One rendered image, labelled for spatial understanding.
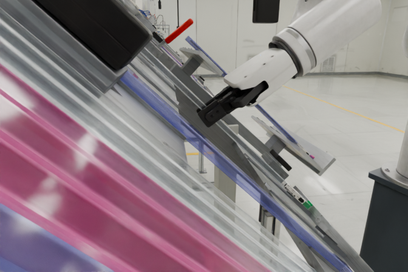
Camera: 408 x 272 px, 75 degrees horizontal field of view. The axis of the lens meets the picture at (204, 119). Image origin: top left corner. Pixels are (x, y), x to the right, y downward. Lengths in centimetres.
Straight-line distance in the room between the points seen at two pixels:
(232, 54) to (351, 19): 773
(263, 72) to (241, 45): 782
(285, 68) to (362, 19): 14
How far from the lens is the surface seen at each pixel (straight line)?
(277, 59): 43
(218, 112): 44
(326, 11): 48
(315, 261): 32
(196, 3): 804
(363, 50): 1009
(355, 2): 50
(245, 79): 41
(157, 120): 21
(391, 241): 97
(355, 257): 53
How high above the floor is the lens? 106
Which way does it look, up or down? 16 degrees down
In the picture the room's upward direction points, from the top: straight up
